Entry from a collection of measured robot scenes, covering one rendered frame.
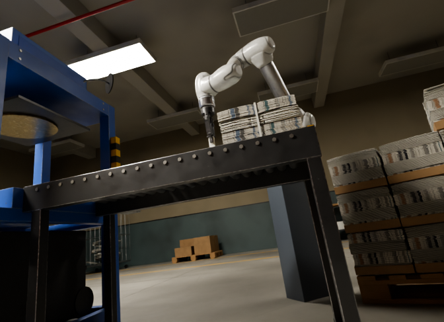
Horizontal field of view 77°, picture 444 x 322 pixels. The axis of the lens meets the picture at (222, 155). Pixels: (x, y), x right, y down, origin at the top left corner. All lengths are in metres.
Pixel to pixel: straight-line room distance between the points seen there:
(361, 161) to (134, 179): 1.28
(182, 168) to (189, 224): 7.86
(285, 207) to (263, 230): 6.47
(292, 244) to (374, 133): 7.32
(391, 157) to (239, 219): 7.02
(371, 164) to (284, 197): 0.58
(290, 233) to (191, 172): 1.03
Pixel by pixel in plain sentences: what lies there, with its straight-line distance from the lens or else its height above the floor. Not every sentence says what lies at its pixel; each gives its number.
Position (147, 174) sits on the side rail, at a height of 0.74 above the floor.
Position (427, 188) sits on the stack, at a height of 0.55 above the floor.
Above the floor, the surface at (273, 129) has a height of 0.88.
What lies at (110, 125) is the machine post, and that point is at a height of 1.38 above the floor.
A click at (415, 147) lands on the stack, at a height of 0.77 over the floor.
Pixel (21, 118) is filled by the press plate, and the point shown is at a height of 1.28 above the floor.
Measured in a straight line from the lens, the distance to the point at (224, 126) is 1.34.
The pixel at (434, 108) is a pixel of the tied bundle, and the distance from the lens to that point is 1.91.
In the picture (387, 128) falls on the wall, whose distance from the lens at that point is 9.19.
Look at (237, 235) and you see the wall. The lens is 8.57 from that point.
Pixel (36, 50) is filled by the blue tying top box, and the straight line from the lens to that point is 2.17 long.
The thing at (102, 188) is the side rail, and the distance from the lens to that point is 1.33.
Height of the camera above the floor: 0.44
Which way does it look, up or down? 16 degrees up
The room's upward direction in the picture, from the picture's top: 8 degrees counter-clockwise
